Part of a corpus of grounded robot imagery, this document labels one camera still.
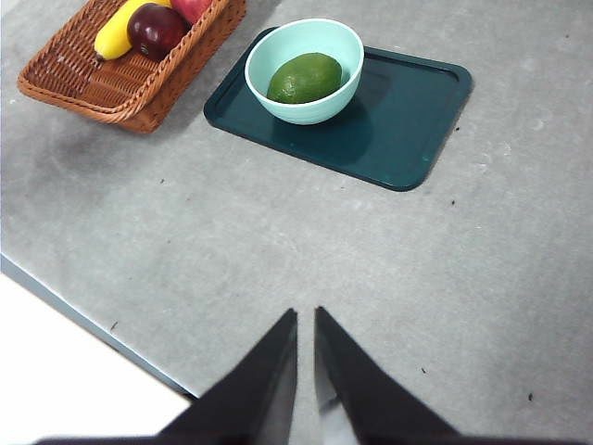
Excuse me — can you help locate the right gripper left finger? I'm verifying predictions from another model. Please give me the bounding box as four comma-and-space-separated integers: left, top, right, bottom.
157, 307, 299, 439

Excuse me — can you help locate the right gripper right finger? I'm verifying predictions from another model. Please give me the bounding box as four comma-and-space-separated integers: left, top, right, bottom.
314, 305, 464, 439

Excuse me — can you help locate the teal ribbed bowl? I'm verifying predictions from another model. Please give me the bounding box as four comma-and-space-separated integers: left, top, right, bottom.
244, 18, 366, 126

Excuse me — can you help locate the green avocado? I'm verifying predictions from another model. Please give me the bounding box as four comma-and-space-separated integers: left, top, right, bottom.
266, 52, 344, 105

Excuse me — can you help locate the dark rectangular tray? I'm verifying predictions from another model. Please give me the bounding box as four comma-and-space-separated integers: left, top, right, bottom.
203, 27, 475, 193

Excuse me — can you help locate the brown wicker basket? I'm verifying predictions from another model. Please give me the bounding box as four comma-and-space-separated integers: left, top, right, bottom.
17, 0, 247, 135

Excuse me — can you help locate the dark purple plum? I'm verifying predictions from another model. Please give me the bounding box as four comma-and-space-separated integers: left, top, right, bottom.
126, 3, 192, 63

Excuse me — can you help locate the yellow banana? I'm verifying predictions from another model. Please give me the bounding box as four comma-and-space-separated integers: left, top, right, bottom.
94, 0, 173, 62

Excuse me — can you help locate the red apple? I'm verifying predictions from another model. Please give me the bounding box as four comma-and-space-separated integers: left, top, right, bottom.
170, 0, 215, 27

